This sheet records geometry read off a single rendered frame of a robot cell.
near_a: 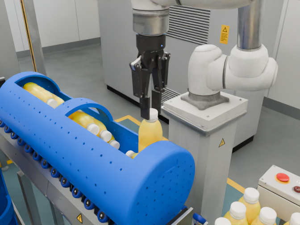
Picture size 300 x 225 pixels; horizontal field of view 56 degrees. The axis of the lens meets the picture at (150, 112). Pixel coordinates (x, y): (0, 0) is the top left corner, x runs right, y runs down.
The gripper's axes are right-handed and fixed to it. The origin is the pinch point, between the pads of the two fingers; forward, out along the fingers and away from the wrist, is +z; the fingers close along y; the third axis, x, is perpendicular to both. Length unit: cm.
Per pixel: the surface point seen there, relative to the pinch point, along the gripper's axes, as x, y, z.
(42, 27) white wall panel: -486, -201, 82
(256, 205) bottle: 31.3, -9.9, 23.6
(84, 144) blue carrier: -12.1, 15.5, 11.9
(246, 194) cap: 28.6, -8.5, 20.5
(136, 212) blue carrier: 11.9, 17.2, 20.2
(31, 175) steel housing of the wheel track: -53, 19, 46
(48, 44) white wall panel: -486, -208, 115
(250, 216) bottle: 31.2, -7.5, 26.1
